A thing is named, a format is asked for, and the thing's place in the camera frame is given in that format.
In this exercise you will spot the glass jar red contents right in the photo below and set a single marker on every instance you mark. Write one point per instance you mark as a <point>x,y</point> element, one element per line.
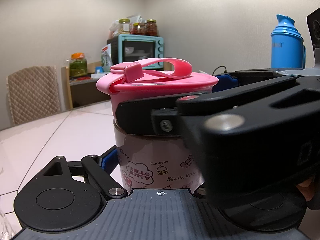
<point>151,28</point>

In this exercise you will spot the wooden shelf unit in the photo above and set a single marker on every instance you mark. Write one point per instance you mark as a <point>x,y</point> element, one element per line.
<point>79,93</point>

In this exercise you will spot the blue thermos flask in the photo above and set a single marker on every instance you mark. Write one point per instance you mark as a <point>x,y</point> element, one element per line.
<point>288,50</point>

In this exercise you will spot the glass jar pale contents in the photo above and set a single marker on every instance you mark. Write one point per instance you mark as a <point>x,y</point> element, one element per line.
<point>124,26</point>

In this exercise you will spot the person's right hand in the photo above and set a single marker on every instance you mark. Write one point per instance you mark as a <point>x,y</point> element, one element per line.
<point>307,189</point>

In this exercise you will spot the glass jar red contents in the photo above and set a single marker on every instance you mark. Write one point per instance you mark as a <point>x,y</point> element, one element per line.
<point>151,28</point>
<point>138,29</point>

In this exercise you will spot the teal toaster oven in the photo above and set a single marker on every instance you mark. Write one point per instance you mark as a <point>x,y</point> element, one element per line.
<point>129,48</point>

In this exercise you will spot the clear drinking glass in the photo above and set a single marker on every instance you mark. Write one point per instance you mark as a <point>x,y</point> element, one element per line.
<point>6,230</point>

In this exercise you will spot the green pickle jar orange lid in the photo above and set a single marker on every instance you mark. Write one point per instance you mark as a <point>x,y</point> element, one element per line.
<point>77,65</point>

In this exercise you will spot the pink jar lid with strap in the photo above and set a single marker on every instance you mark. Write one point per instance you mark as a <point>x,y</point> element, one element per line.
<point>131,80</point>

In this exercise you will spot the black charger with cable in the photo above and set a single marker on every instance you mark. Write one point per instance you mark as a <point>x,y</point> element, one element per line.
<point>220,70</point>

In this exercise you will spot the glass jar red contents middle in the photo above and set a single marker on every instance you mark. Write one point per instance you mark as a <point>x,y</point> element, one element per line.
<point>138,29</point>

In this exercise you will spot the red white package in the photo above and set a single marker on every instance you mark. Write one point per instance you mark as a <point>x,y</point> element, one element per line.
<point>106,61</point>

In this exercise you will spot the quilted beige chair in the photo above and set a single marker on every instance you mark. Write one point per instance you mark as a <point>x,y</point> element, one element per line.
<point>33,94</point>

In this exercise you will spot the pink Hello Kitty food jar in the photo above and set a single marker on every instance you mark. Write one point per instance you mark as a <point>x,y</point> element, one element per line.
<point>155,162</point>

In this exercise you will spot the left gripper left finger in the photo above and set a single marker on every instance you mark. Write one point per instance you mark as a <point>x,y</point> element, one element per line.
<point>66,195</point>

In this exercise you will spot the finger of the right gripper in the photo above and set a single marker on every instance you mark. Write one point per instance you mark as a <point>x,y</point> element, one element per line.
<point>155,116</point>
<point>247,77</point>

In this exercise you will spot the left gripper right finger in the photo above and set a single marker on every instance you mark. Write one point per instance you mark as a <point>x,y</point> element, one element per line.
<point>278,212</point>

